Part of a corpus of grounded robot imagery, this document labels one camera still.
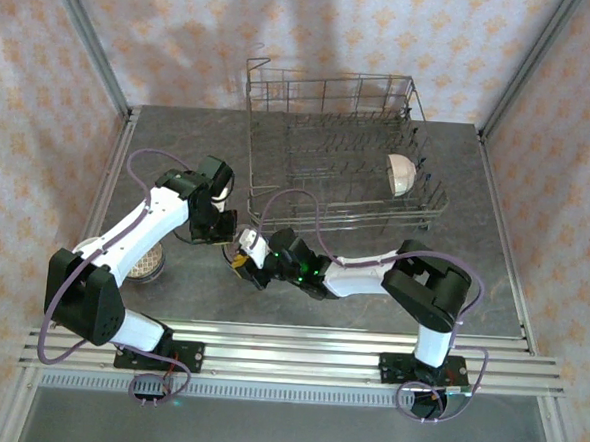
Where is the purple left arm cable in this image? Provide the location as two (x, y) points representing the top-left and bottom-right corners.
(35, 142), (206, 410)

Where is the grey metal panel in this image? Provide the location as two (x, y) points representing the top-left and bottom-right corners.
(15, 382), (560, 442)

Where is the aluminium mounting rail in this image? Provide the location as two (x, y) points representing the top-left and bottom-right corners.
(18, 308), (569, 402)

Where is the aluminium frame post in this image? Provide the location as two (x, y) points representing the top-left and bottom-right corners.
(33, 0), (142, 120)
(479, 0), (583, 147)

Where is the grey wire dish rack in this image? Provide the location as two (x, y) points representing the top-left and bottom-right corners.
(235, 55), (459, 244)

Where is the brown lattice pattern bowl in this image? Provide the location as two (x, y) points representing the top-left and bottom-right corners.
(127, 240), (167, 280)

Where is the slotted grey cable duct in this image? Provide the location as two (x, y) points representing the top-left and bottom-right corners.
(37, 370), (419, 411)

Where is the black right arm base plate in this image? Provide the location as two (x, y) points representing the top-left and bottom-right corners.
(375, 350), (470, 392)

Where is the plain white bowl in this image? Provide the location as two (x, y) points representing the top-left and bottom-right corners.
(383, 152), (421, 199)

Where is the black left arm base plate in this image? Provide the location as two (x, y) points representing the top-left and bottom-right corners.
(113, 335), (205, 376)

